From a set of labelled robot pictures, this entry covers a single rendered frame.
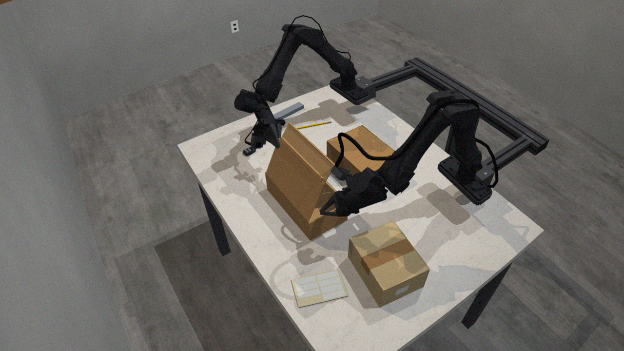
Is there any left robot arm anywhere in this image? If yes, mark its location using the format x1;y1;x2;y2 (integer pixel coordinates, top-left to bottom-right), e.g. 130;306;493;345
350;89;492;206

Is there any black key fob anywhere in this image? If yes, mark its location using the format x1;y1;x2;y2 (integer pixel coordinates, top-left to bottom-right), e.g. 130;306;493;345
243;147;256;156

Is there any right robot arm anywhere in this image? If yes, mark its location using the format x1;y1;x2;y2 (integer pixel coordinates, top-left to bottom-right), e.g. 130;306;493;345
234;24;369;116

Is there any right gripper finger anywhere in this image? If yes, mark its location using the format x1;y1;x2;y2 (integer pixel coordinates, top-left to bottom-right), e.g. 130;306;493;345
262;124;280;148
270;124;282;143

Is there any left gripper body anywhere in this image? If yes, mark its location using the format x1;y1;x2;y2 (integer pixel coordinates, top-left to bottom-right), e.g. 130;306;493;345
335;167;369;216

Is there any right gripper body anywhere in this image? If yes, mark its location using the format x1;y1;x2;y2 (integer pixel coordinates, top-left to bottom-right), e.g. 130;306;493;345
252;108;286;136

